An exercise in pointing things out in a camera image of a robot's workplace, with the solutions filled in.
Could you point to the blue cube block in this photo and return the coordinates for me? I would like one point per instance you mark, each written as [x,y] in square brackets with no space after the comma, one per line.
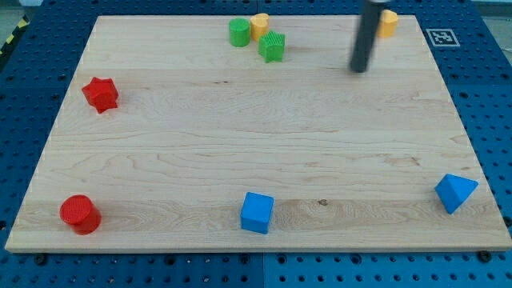
[256,212]

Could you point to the red cylinder block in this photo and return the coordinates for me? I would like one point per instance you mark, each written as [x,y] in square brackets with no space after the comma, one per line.
[80,214]

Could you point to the light wooden board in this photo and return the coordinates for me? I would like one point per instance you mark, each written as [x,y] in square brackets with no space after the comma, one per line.
[351,160]

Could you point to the yellow heart block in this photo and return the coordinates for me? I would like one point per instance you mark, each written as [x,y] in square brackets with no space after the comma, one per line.
[259,25]

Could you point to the green cylinder block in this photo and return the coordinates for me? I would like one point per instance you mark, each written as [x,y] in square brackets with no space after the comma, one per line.
[239,32]

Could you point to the blue triangle block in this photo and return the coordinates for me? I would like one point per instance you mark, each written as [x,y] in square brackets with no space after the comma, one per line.
[454,190]

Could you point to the white fiducial marker tag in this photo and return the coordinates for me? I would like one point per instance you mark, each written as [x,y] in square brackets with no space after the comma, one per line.
[441,37]

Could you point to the black cylindrical robot arm stick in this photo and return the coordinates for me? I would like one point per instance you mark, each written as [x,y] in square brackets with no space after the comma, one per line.
[366,34]

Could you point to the red star block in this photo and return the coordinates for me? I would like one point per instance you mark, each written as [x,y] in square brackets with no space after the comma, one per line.
[101,94]

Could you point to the yellow black hazard tape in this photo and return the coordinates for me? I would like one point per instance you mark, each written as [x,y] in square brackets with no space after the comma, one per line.
[14,38]

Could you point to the green star block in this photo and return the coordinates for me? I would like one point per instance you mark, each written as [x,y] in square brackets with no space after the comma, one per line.
[271,46]

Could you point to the yellow hexagon block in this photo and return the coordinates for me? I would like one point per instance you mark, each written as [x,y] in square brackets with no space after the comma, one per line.
[387,24]

